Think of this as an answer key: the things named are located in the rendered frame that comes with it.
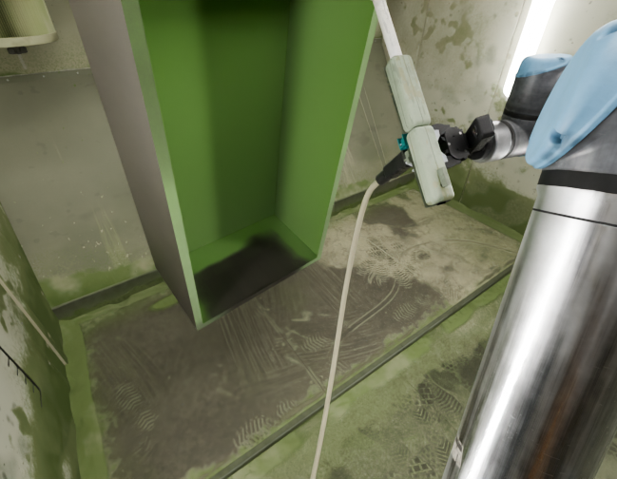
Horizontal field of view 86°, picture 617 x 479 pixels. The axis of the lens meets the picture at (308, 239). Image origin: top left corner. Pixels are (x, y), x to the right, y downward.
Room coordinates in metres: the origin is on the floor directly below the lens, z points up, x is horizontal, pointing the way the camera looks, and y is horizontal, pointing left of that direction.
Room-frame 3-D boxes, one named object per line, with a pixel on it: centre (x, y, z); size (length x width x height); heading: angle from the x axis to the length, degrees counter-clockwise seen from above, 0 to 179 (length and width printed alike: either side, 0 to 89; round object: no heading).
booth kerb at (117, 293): (1.88, 0.17, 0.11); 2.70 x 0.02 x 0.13; 125
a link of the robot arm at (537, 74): (0.78, -0.51, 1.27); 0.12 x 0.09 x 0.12; 66
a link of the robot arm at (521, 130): (0.78, -0.49, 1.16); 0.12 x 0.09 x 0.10; 111
